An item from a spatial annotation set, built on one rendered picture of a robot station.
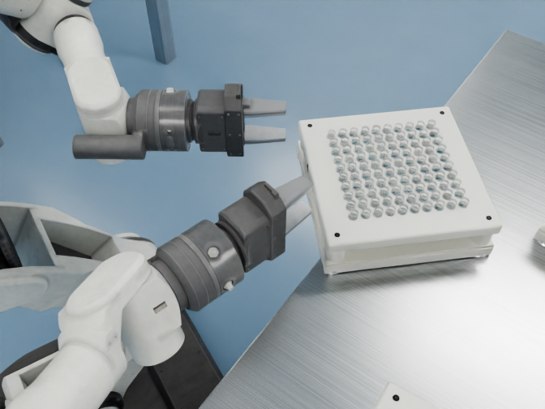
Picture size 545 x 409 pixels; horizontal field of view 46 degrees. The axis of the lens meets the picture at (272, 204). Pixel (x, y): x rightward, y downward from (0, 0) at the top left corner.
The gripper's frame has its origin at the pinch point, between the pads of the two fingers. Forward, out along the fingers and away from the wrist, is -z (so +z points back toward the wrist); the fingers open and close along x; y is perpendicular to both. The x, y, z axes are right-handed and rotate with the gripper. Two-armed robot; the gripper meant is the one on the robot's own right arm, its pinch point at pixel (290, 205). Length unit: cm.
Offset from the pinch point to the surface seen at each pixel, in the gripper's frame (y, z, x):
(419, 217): 9.5, -15.5, 5.8
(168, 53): -148, -66, 96
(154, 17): -150, -64, 79
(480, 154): 4.1, -38.3, 12.9
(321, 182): -3.9, -9.4, 5.8
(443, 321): 20.6, -9.7, 13.0
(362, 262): 7.7, -7.0, 10.9
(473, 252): 16.4, -20.8, 11.6
